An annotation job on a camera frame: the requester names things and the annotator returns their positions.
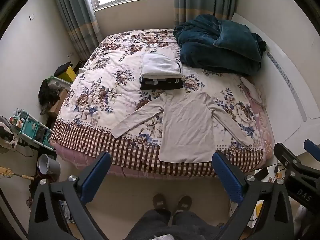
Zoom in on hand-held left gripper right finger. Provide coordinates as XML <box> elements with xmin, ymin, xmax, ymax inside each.
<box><xmin>212</xmin><ymin>151</ymin><xmax>295</xmax><ymax>240</ymax></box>

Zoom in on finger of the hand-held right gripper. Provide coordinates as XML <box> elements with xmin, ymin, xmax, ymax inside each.
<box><xmin>274</xmin><ymin>142</ymin><xmax>304</xmax><ymax>173</ymax></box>
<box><xmin>304</xmin><ymin>139</ymin><xmax>320</xmax><ymax>162</ymax></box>

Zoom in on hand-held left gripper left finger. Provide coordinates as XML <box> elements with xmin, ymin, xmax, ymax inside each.
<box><xmin>28</xmin><ymin>151</ymin><xmax>112</xmax><ymax>240</ymax></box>

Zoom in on beige long-sleeve shirt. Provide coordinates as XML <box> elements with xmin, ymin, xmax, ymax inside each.
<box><xmin>110</xmin><ymin>91</ymin><xmax>252</xmax><ymax>163</ymax></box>

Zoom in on black phone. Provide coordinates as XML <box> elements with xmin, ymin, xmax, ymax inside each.
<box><xmin>254</xmin><ymin>167</ymin><xmax>270</xmax><ymax>181</ymax></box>

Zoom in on pink bed sheet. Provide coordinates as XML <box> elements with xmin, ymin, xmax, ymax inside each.
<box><xmin>240</xmin><ymin>77</ymin><xmax>273</xmax><ymax>162</ymax></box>

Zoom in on white paper sheets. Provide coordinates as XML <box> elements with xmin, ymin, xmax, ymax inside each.
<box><xmin>229</xmin><ymin>199</ymin><xmax>263</xmax><ymax>228</ymax></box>

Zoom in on grey bucket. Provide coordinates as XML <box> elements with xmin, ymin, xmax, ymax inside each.
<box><xmin>37</xmin><ymin>153</ymin><xmax>61</xmax><ymax>176</ymax></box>

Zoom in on person's right slipper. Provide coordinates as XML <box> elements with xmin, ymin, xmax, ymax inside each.
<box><xmin>174</xmin><ymin>195</ymin><xmax>193</xmax><ymax>215</ymax></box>

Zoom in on person's slipper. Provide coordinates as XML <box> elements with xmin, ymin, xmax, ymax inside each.
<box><xmin>152</xmin><ymin>193</ymin><xmax>172</xmax><ymax>215</ymax></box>
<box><xmin>174</xmin><ymin>195</ymin><xmax>193</xmax><ymax>215</ymax></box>

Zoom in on person's left slipper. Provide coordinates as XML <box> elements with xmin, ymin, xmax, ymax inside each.
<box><xmin>152</xmin><ymin>193</ymin><xmax>172</xmax><ymax>215</ymax></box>

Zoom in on person's legs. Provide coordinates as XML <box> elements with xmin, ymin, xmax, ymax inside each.
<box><xmin>126</xmin><ymin>209</ymin><xmax>222</xmax><ymax>240</ymax></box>

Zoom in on white headboard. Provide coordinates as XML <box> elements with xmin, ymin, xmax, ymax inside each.
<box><xmin>231</xmin><ymin>12</ymin><xmax>315</xmax><ymax>160</ymax></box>

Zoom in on teal trolley rack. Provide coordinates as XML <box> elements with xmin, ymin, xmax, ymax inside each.
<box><xmin>9</xmin><ymin>109</ymin><xmax>57</xmax><ymax>153</ymax></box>

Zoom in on cardboard box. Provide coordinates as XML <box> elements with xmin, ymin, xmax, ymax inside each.
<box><xmin>47</xmin><ymin>89</ymin><xmax>68</xmax><ymax>117</ymax></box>

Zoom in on bed with floral quilt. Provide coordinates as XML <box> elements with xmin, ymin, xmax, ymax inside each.
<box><xmin>51</xmin><ymin>29</ymin><xmax>267</xmax><ymax>178</ymax></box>

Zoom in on black clothing heap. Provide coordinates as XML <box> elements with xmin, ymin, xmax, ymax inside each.
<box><xmin>38</xmin><ymin>79</ymin><xmax>61</xmax><ymax>116</ymax></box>

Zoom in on standing fan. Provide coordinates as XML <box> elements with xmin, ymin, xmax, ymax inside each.
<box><xmin>0</xmin><ymin>115</ymin><xmax>19</xmax><ymax>155</ymax></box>

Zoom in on green white storage box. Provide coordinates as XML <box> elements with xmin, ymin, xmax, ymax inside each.
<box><xmin>47</xmin><ymin>76</ymin><xmax>73</xmax><ymax>90</ymax></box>

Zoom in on yellow box with black lid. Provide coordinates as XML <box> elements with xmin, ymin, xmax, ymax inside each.
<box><xmin>54</xmin><ymin>62</ymin><xmax>77</xmax><ymax>83</ymax></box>

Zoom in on folded black garment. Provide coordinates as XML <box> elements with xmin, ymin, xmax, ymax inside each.
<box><xmin>139</xmin><ymin>76</ymin><xmax>184</xmax><ymax>91</ymax></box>

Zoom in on teal plush blanket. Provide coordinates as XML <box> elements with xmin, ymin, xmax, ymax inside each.
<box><xmin>173</xmin><ymin>14</ymin><xmax>267</xmax><ymax>77</ymax></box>

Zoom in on folded white garment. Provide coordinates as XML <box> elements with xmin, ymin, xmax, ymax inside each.
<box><xmin>141</xmin><ymin>52</ymin><xmax>183</xmax><ymax>78</ymax></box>

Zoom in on grey-green curtain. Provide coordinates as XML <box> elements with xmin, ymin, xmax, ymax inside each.
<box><xmin>51</xmin><ymin>0</ymin><xmax>102</xmax><ymax>60</ymax></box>
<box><xmin>173</xmin><ymin>0</ymin><xmax>238</xmax><ymax>28</ymax></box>

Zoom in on wooden broom handle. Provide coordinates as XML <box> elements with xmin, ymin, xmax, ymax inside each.
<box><xmin>0</xmin><ymin>166</ymin><xmax>35</xmax><ymax>181</ymax></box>

